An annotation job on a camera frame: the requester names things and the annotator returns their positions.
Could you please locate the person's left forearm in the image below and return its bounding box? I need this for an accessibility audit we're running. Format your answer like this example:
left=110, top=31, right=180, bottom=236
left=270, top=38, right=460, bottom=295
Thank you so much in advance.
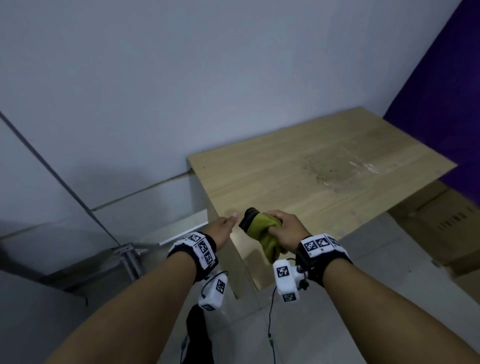
left=44, top=250, right=197, bottom=364

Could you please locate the person's left hand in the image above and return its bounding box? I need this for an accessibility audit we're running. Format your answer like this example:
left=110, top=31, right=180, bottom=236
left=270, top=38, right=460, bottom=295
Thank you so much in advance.
left=203, top=213, right=238, bottom=252

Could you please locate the cardboard box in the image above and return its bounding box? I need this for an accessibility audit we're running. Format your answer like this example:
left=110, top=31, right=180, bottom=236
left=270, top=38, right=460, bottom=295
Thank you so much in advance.
left=387, top=180, right=480, bottom=289

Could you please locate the person's right forearm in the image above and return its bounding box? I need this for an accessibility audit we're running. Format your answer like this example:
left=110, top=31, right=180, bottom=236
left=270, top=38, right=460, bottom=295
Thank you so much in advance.
left=322, top=258, right=480, bottom=364

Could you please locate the purple curtain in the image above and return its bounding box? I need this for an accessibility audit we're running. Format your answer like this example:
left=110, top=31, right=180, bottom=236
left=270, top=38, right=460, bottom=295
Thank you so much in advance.
left=383, top=0, right=480, bottom=206

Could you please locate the metal frame bracket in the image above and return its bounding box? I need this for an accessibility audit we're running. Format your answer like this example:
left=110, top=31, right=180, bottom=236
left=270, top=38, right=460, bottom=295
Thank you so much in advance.
left=111, top=243, right=149, bottom=283

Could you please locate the left wrist tracker band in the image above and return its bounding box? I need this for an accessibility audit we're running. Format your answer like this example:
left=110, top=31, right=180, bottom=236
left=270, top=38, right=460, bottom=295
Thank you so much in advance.
left=167, top=232, right=220, bottom=283

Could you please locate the right wrist tracker band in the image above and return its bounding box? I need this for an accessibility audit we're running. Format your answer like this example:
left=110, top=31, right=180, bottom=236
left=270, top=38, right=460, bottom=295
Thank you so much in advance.
left=295, top=233, right=354, bottom=288

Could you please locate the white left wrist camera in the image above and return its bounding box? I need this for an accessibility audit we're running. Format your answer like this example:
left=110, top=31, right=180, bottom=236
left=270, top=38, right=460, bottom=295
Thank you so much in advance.
left=197, top=273, right=229, bottom=312

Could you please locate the black cable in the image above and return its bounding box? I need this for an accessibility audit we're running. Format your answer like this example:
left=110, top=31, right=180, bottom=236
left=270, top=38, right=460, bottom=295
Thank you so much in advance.
left=266, top=285, right=278, bottom=364

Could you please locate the wrist tracker band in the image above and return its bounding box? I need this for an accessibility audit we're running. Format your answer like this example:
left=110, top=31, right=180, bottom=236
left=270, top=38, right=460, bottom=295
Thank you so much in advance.
left=295, top=233, right=354, bottom=288
left=167, top=232, right=220, bottom=283

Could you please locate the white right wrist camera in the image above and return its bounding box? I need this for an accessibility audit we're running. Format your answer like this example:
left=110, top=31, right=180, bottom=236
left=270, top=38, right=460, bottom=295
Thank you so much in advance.
left=272, top=259, right=310, bottom=304

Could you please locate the black cylindrical bottle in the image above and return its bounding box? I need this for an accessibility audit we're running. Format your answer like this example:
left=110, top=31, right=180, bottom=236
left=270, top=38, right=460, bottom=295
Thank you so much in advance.
left=238, top=208, right=260, bottom=233

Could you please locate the olive green cloth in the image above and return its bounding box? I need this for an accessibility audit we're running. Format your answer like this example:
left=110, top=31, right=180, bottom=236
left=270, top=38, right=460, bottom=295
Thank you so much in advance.
left=245, top=211, right=284, bottom=265

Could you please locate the wooden table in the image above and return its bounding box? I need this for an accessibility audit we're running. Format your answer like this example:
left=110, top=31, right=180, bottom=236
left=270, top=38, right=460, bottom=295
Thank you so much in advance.
left=187, top=106, right=458, bottom=301

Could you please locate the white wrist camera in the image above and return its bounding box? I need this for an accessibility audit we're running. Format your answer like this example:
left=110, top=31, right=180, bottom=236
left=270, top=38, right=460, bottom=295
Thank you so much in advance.
left=272, top=259, right=310, bottom=304
left=197, top=273, right=229, bottom=312

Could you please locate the person's right hand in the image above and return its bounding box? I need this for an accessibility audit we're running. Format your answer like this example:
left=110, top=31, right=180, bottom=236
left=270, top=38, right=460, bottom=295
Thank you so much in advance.
left=262, top=210, right=313, bottom=254

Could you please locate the person's black clothing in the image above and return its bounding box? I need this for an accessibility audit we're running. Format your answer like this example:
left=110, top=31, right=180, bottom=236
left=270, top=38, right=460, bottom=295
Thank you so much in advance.
left=181, top=304, right=215, bottom=364

